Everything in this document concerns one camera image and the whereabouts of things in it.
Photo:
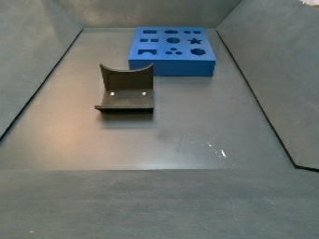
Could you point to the black curved holder stand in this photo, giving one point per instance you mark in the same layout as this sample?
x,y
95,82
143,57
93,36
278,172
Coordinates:
x,y
129,89

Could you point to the blue shape sorter block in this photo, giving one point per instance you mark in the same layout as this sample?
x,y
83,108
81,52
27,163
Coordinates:
x,y
178,50

